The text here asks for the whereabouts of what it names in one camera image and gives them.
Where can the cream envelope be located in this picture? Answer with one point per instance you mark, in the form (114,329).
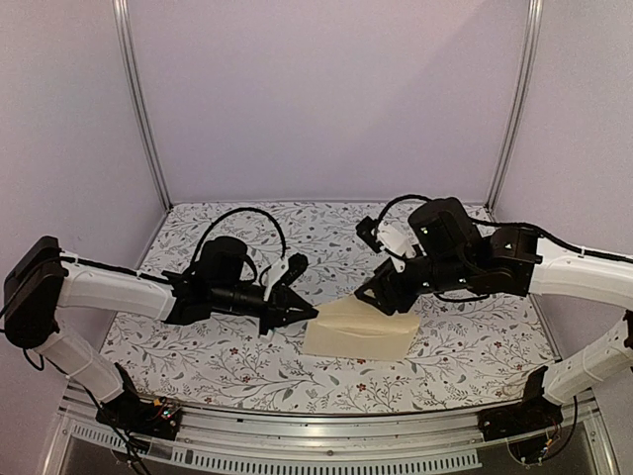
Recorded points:
(350,328)

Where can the right aluminium frame post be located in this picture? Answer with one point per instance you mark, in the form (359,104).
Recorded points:
(521,91)

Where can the floral patterned table mat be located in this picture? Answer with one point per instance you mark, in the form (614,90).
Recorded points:
(463,354)

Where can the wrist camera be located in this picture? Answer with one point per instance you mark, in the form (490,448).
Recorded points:
(284,271)
(386,238)

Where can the front aluminium rail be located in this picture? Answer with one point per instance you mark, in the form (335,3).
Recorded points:
(235,441)

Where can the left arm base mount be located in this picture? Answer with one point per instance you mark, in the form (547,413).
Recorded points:
(159,418)

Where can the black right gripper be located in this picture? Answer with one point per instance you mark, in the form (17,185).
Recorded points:
(383,281)

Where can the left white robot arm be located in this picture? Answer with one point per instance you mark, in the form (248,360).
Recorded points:
(48,279)

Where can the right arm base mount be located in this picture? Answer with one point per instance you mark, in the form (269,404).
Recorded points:
(532,412)

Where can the aluminium frame post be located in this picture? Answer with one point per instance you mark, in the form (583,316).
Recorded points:
(521,91)
(128,52)

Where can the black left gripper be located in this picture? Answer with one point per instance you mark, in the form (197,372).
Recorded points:
(278,311)

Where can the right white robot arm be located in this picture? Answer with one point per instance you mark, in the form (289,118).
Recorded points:
(589,279)

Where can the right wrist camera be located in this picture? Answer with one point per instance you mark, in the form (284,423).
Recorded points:
(386,238)

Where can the left aluminium frame post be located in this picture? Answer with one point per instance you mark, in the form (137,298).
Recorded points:
(128,52)

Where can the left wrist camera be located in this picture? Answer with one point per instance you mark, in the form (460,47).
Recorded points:
(284,271)

